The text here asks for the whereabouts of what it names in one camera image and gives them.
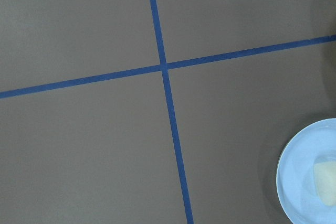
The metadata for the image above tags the brown paper table cover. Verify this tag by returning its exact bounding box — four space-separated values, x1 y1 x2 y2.
1 0 335 223

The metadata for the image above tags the light blue plate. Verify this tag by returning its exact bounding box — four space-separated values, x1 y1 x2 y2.
276 118 335 223

